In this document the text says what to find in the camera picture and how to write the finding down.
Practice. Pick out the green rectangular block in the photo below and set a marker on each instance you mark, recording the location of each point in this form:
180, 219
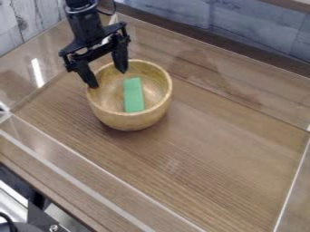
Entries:
133, 95

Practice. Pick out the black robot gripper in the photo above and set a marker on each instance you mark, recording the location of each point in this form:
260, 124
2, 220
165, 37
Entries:
86, 48

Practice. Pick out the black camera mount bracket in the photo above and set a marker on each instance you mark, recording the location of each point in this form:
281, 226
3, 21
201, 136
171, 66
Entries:
41, 219

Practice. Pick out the clear acrylic corner bracket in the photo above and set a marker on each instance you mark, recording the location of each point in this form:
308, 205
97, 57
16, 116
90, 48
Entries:
114, 20

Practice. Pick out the round wooden bowl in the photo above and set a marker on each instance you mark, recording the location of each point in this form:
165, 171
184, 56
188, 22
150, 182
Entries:
106, 98

